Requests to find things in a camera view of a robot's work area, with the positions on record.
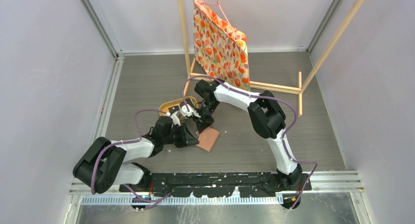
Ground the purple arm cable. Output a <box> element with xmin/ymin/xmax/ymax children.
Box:
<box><xmin>91</xmin><ymin>109</ymin><xmax>174</xmax><ymax>211</ymax></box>
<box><xmin>183</xmin><ymin>75</ymin><xmax>319</xmax><ymax>211</ymax></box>

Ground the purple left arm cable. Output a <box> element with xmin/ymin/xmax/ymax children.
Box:
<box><xmin>91</xmin><ymin>109</ymin><xmax>174</xmax><ymax>211</ymax></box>

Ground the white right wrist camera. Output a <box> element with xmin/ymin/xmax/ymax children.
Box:
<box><xmin>179</xmin><ymin>104</ymin><xmax>201</xmax><ymax>118</ymax></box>

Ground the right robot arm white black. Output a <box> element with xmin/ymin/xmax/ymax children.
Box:
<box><xmin>193</xmin><ymin>80</ymin><xmax>302</xmax><ymax>190</ymax></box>

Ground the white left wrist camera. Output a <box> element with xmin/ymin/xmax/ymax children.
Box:
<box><xmin>165</xmin><ymin>111</ymin><xmax>181</xmax><ymax>126</ymax></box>

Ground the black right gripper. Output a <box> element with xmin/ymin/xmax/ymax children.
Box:
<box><xmin>191</xmin><ymin>100</ymin><xmax>220</xmax><ymax>133</ymax></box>

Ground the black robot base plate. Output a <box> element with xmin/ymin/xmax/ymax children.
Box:
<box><xmin>128</xmin><ymin>172</ymin><xmax>309</xmax><ymax>198</ymax></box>

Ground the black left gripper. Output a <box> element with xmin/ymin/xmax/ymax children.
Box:
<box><xmin>162</xmin><ymin>122</ymin><xmax>198</xmax><ymax>148</ymax></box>

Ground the orange floral fabric bag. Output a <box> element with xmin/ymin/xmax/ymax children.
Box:
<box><xmin>192</xmin><ymin>0</ymin><xmax>251</xmax><ymax>90</ymax></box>

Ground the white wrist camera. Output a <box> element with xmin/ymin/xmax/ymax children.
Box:
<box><xmin>165</xmin><ymin>111</ymin><xmax>181</xmax><ymax>126</ymax></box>
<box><xmin>179</xmin><ymin>104</ymin><xmax>201</xmax><ymax>118</ymax></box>

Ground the wooden hanging rack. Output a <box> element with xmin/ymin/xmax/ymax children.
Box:
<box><xmin>177</xmin><ymin>0</ymin><xmax>365</xmax><ymax>116</ymax></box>

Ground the yellow oval card tray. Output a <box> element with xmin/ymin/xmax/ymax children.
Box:
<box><xmin>159</xmin><ymin>96</ymin><xmax>198</xmax><ymax>124</ymax></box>

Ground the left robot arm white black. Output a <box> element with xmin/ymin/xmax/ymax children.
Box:
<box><xmin>72</xmin><ymin>116</ymin><xmax>199</xmax><ymax>194</ymax></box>

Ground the pink wire hanger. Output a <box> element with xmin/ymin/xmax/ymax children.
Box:
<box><xmin>199</xmin><ymin>0</ymin><xmax>233</xmax><ymax>28</ymax></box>

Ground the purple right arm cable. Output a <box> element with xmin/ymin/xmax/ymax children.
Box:
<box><xmin>183</xmin><ymin>75</ymin><xmax>319</xmax><ymax>211</ymax></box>

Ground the pink blue card holder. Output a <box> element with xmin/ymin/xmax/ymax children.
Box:
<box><xmin>196</xmin><ymin>127</ymin><xmax>220</xmax><ymax>152</ymax></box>

